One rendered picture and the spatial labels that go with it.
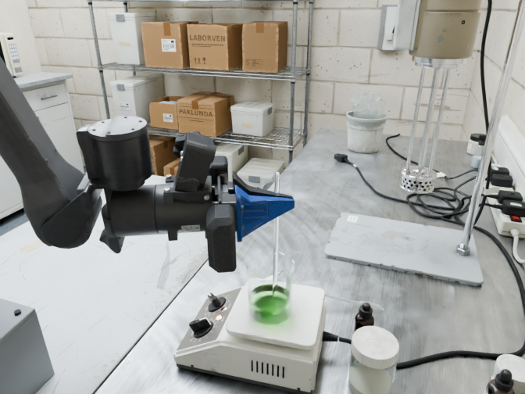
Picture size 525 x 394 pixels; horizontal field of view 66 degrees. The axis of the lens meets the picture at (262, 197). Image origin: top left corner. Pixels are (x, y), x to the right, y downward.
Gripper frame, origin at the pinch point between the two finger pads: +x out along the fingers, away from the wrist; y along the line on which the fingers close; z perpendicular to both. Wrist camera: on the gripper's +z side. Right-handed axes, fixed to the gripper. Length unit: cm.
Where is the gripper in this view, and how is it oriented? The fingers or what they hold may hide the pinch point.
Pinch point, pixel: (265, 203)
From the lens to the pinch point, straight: 47.7
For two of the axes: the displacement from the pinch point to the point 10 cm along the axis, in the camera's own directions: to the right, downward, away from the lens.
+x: 9.9, -0.5, 1.1
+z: 0.0, -9.1, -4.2
